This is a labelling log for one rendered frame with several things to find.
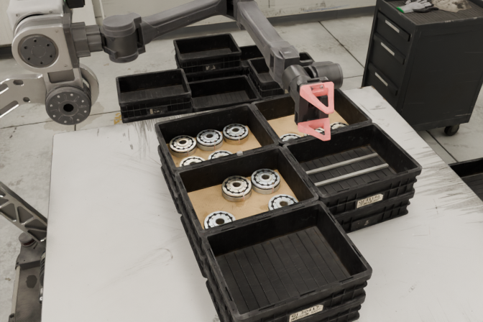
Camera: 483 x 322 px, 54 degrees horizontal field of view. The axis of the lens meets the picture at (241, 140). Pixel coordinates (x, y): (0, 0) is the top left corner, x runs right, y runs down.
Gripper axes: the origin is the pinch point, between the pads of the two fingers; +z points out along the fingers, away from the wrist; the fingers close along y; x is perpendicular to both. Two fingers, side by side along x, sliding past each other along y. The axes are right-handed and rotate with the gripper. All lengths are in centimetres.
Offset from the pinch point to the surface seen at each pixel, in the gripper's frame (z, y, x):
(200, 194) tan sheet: -52, 62, 19
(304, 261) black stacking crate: -16, 62, -6
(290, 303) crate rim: 2, 53, 5
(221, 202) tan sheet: -47, 62, 13
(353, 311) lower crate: -1, 70, -16
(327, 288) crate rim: 1, 53, -5
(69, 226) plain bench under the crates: -62, 74, 66
